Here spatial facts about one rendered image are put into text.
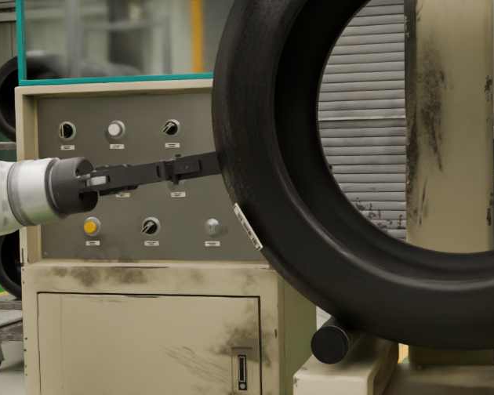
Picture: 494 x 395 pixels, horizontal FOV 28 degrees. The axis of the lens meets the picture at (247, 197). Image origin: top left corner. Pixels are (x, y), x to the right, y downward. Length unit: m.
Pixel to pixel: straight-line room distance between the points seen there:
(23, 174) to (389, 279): 0.51
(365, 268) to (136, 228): 0.98
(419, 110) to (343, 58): 9.37
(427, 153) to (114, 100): 0.78
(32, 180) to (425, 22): 0.62
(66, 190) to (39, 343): 0.83
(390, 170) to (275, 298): 8.84
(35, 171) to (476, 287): 0.59
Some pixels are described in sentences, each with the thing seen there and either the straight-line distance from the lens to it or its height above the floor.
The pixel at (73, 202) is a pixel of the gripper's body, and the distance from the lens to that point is 1.32.
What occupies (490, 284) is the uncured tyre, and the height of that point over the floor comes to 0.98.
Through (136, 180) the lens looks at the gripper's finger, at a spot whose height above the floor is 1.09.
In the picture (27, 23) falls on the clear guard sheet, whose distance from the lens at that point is 2.12.
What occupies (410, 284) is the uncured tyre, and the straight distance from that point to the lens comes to 1.12.
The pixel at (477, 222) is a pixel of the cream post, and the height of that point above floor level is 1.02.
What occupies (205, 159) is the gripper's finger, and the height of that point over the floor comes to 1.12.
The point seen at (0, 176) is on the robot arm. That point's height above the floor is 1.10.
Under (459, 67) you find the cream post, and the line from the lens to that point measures 1.50.
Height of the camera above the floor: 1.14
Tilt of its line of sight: 3 degrees down
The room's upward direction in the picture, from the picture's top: 1 degrees counter-clockwise
